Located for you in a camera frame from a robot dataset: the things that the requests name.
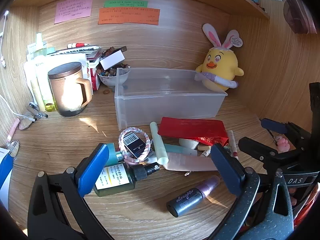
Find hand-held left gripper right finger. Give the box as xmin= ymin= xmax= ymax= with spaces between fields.
xmin=209 ymin=144 xmax=294 ymax=240

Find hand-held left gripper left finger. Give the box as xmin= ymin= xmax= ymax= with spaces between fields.
xmin=27 ymin=142 xmax=113 ymax=240

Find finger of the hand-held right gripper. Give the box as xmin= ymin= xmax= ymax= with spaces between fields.
xmin=238 ymin=137 xmax=305 ymax=173
xmin=261 ymin=118 xmax=312 ymax=151

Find dark green spray bottle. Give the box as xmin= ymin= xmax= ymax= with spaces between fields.
xmin=94 ymin=162 xmax=160 ymax=197

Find white clear pen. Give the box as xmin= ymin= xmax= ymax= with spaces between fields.
xmin=226 ymin=129 xmax=239 ymax=159

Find teal tape roll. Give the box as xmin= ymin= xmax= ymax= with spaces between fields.
xmin=107 ymin=143 xmax=124 ymax=164

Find pink tube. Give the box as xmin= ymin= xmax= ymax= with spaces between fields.
xmin=164 ymin=152 xmax=220 ymax=172

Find purple bottle with dark cap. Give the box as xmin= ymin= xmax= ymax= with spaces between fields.
xmin=166 ymin=175 xmax=221 ymax=217

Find white round plastic holder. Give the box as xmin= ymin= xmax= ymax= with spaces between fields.
xmin=179 ymin=138 xmax=199 ymax=150

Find small black barcode box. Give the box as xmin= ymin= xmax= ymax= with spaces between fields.
xmin=124 ymin=133 xmax=147 ymax=158

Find pink white braided hair tie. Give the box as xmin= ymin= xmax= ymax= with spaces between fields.
xmin=118 ymin=127 xmax=153 ymax=165

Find red packet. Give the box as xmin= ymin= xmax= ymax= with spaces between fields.
xmin=158 ymin=117 xmax=229 ymax=147

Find pale green tube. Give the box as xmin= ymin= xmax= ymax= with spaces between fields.
xmin=149 ymin=122 xmax=170 ymax=165

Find clear plastic storage box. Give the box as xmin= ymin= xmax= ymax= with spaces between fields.
xmin=114 ymin=67 xmax=228 ymax=130

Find person's right forearm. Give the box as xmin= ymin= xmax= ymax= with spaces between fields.
xmin=294 ymin=182 xmax=320 ymax=228

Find person's right hand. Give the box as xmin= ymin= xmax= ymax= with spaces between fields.
xmin=288 ymin=187 xmax=298 ymax=206

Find small pink paw toy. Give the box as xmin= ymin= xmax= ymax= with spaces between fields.
xmin=275 ymin=135 xmax=290 ymax=153

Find beige lip balm stick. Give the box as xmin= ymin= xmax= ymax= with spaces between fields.
xmin=197 ymin=144 xmax=212 ymax=158

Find silver black nail clipper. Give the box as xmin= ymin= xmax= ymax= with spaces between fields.
xmin=28 ymin=102 xmax=48 ymax=119

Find brown ceramic mug with lid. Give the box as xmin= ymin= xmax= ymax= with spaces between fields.
xmin=47 ymin=62 xmax=93 ymax=117

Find yellow chick plush toy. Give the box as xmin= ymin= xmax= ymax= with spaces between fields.
xmin=195 ymin=23 xmax=244 ymax=92

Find blue white packet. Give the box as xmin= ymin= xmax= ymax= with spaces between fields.
xmin=0 ymin=147 xmax=14 ymax=210

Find white ceramic bowl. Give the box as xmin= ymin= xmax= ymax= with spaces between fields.
xmin=97 ymin=69 xmax=130 ymax=89

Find red white carton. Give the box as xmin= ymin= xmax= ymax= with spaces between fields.
xmin=86 ymin=66 xmax=101 ymax=92

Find pink pen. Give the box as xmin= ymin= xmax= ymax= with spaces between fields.
xmin=7 ymin=118 xmax=20 ymax=143

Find cream tube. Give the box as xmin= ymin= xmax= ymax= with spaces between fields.
xmin=30 ymin=79 xmax=46 ymax=112

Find white lotion bottle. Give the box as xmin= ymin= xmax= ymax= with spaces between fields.
xmin=35 ymin=55 xmax=57 ymax=112

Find white rectangular box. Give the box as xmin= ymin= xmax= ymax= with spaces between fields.
xmin=99 ymin=50 xmax=126 ymax=70

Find dark brown object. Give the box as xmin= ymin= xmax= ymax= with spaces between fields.
xmin=283 ymin=0 xmax=318 ymax=34

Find stack of paper booklets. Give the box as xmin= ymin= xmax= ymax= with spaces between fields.
xmin=47 ymin=44 xmax=103 ymax=67

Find pale green spray bottle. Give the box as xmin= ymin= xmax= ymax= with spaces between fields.
xmin=34 ymin=32 xmax=48 ymax=57

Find orange sticky note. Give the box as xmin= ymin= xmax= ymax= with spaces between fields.
xmin=98 ymin=7 xmax=160 ymax=26

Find pink sticky note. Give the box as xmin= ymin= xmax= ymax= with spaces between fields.
xmin=54 ymin=0 xmax=93 ymax=24

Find green sticky note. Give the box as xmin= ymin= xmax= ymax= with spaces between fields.
xmin=104 ymin=0 xmax=148 ymax=8

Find wire frame eyeglasses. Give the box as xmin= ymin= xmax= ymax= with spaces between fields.
xmin=6 ymin=115 xmax=38 ymax=160

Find white charging cable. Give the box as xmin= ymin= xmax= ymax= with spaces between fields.
xmin=0 ymin=10 xmax=10 ymax=68
xmin=0 ymin=94 xmax=34 ymax=120

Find brown beaded bracelet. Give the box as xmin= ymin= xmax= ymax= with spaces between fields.
xmin=101 ymin=47 xmax=115 ymax=58

